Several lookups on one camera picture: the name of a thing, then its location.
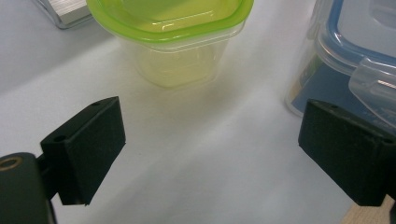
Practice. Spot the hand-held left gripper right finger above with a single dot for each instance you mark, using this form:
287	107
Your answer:
348	155

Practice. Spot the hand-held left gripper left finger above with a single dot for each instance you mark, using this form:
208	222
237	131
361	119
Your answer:
84	149

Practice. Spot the clear container with blue-sealed lid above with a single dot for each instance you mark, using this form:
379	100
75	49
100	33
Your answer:
348	40

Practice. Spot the clear container with green lid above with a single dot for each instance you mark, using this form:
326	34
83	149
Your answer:
174	25

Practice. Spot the pale grey table mat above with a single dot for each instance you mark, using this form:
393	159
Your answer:
202	155

